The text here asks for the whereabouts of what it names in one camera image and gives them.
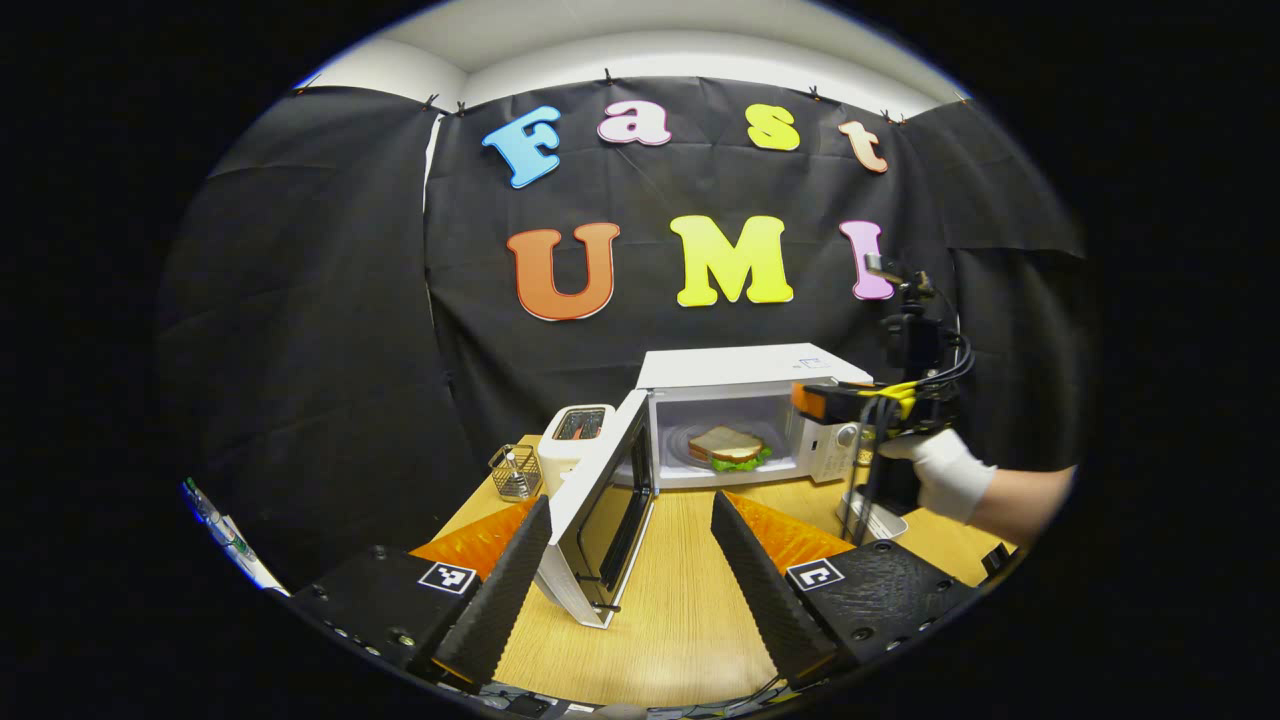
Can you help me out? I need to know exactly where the black backdrop cloth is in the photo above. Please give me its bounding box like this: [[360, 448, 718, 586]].
[[160, 78, 1091, 591]]

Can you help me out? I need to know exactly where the sandwich with lettuce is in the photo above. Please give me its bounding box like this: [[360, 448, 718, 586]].
[[687, 425, 774, 473]]

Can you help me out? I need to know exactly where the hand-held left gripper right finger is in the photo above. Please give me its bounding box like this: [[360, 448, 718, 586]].
[[710, 490, 981, 691]]

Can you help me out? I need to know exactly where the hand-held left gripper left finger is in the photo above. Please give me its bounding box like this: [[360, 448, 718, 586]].
[[288, 494, 554, 691]]

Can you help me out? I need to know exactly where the white microwave oven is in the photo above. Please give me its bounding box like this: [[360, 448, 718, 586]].
[[533, 343, 876, 631]]

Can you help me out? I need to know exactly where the white toaster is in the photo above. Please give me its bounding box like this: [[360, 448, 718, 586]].
[[538, 404, 617, 498]]

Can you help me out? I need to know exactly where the metal wire basket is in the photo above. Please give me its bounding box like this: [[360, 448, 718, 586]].
[[488, 444, 544, 502]]

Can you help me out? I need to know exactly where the white rectangular dish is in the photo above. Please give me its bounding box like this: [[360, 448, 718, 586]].
[[838, 490, 909, 542]]

